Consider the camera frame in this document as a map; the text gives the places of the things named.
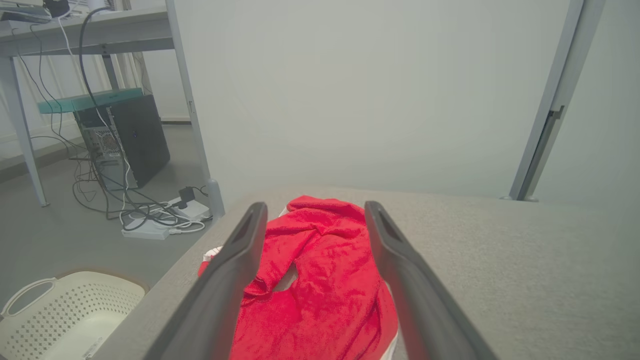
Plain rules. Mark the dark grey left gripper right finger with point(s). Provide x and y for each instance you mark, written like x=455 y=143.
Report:
x=415 y=300

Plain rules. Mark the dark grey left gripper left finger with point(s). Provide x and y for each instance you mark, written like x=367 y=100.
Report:
x=235 y=280

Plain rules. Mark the red shorts with white trim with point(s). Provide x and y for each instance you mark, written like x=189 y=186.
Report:
x=325 y=280

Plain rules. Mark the white power strips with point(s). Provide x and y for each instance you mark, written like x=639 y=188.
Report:
x=187 y=230

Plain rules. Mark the white power strip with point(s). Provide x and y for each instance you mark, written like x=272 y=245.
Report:
x=195 y=209
x=145 y=232

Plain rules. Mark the black power adapter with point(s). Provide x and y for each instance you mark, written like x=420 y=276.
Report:
x=186 y=197

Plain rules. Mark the cream perforated laundry basket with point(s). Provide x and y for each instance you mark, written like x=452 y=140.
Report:
x=75 y=310

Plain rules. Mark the black computer tower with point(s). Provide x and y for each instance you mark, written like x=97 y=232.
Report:
x=142 y=140

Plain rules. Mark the grey metal desk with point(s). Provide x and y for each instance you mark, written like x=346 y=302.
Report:
x=100 y=35

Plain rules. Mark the small black device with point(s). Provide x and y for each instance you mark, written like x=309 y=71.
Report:
x=56 y=7

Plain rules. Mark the grey partition joint post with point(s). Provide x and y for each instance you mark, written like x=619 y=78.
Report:
x=552 y=100

